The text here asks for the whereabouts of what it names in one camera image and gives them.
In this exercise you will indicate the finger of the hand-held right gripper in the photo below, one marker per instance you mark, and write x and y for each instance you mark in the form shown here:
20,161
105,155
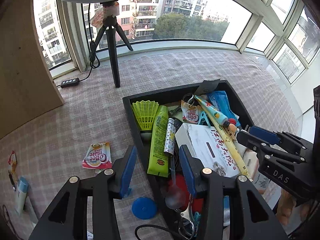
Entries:
263,133
250,140

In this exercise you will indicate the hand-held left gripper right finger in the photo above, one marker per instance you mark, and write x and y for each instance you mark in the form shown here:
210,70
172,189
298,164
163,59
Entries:
187,172

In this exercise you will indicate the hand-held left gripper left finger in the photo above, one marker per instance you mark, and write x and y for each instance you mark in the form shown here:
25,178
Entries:
127,172

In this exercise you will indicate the yellow long stick packet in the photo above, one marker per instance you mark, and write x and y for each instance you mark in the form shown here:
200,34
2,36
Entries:
232,145

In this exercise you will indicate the red yellow small toy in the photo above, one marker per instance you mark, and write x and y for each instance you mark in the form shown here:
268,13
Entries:
231,125

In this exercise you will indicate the patterned lighter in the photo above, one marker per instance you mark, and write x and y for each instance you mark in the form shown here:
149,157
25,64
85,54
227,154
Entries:
169,137

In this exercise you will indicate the silver metal clip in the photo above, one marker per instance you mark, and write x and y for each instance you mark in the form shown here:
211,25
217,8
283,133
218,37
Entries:
185,212

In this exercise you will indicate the blue face mask packet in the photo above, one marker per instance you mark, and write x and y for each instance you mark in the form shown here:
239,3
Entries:
221,102

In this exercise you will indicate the teal fruit print tube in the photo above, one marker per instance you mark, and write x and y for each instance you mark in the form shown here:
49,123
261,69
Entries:
212,110

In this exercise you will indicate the coffee creamer packet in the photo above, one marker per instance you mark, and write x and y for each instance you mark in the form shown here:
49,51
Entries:
191,112
97,156

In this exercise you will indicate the black storage tray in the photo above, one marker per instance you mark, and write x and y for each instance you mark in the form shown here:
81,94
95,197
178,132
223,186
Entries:
160,96

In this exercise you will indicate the plaid cloth covered desktop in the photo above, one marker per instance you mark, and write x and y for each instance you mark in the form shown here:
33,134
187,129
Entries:
87,110

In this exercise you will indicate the person's right hand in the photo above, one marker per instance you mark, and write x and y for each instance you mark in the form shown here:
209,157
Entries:
286,210

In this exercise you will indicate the red cloth item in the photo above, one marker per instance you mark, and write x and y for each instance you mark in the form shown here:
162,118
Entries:
181,183

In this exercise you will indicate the clear plastic spoon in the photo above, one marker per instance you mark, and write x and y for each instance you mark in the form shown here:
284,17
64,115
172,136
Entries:
175,198

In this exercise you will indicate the white cardboard box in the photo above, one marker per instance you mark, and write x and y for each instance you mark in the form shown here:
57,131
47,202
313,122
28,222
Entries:
200,142

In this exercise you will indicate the blue round disc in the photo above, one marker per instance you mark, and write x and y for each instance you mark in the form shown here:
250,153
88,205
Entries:
144,208

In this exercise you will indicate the green squeeze tube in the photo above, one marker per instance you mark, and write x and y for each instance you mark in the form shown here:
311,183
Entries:
157,145

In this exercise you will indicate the yellow-green plastic shuttlecock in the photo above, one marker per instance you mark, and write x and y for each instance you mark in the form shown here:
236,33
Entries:
145,115

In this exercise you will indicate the dark grey logo packet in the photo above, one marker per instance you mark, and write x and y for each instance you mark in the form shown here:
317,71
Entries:
207,86

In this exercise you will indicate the white tube teal cap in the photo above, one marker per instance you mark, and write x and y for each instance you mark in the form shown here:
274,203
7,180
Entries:
21,197

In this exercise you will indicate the small orange packet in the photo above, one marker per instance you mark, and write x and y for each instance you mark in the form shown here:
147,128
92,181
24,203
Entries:
12,162

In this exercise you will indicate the green trees outside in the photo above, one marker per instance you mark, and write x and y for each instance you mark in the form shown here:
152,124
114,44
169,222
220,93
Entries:
187,27

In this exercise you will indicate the large wooden board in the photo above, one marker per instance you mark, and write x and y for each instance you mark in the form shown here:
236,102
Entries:
25,67

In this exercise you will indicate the pink paper tag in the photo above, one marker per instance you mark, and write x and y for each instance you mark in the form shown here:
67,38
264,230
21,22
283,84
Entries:
100,17

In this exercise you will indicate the white window frame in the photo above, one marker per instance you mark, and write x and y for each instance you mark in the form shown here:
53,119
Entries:
250,32

